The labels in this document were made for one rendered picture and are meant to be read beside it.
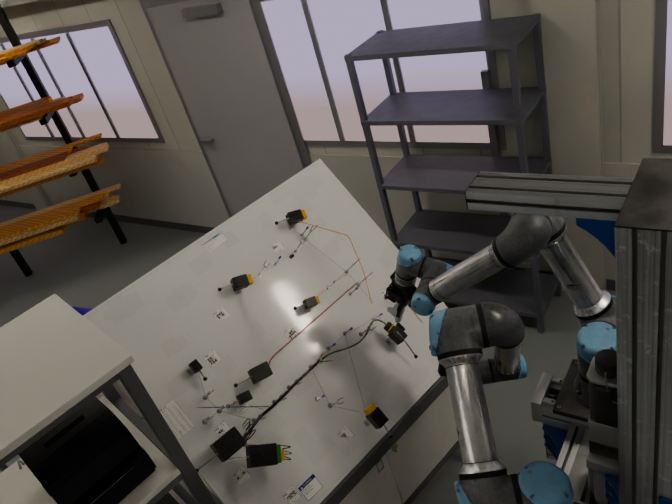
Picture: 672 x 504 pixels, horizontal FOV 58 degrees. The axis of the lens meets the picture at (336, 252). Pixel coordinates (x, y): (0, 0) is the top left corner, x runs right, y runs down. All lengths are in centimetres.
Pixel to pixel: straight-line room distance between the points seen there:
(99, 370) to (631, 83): 285
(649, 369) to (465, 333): 44
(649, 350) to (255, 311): 143
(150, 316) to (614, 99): 254
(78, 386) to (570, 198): 114
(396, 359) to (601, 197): 139
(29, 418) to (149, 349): 77
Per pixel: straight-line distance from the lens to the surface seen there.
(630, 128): 362
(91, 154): 577
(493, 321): 159
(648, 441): 156
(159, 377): 222
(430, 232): 393
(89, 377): 155
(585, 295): 192
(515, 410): 353
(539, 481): 157
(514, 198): 130
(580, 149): 362
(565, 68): 345
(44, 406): 155
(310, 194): 257
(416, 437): 263
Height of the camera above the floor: 269
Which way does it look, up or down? 32 degrees down
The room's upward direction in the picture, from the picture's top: 18 degrees counter-clockwise
